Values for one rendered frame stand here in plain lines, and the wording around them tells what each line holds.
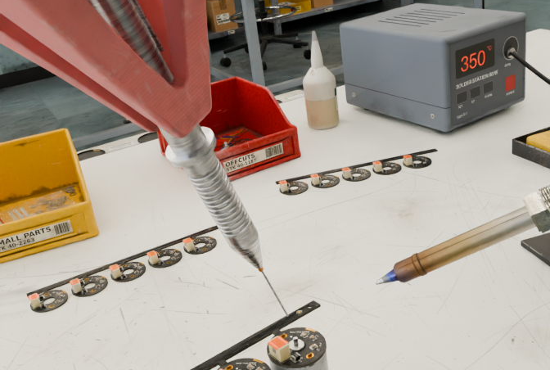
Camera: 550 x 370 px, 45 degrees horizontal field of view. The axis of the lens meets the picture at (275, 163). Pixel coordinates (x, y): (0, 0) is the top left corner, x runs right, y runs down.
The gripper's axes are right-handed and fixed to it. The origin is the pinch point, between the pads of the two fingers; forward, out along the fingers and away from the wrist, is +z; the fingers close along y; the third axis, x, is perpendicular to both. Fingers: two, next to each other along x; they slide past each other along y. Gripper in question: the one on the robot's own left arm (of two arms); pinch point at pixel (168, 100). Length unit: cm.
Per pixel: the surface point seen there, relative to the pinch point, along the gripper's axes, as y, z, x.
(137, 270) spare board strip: 21.5, 21.0, -2.9
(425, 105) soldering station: 16.4, 29.7, -32.9
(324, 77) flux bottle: 26.5, 26.5, -31.7
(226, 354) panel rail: 3.0, 12.5, 2.1
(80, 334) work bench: 18.7, 18.7, 3.3
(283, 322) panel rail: 2.4, 13.6, -0.7
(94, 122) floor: 278, 145, -112
